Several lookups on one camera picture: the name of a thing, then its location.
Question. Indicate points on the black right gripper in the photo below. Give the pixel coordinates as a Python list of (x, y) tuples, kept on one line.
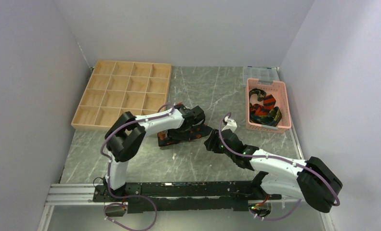
[(211, 143)]

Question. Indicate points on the black tie orange flowers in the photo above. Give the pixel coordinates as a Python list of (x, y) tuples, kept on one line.
[(175, 136)]

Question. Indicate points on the pink perforated plastic basket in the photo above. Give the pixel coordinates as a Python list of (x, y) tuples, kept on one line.
[(267, 106)]

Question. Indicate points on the wooden compartment tray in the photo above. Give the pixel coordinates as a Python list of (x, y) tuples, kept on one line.
[(115, 87)]

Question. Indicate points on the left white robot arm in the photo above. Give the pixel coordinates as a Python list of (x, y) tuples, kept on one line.
[(123, 140)]

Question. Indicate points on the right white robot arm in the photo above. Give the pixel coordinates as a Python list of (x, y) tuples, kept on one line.
[(310, 180)]

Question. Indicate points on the red striped tie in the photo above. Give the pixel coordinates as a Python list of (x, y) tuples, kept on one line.
[(263, 106)]

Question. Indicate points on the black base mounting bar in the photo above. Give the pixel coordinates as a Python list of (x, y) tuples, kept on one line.
[(234, 195)]

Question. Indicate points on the clear plastic organizer box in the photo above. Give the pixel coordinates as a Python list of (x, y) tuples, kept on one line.
[(263, 73)]

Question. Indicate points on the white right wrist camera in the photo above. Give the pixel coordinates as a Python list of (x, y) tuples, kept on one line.
[(229, 123)]

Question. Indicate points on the aluminium frame rail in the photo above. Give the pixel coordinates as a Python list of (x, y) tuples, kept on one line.
[(83, 194)]

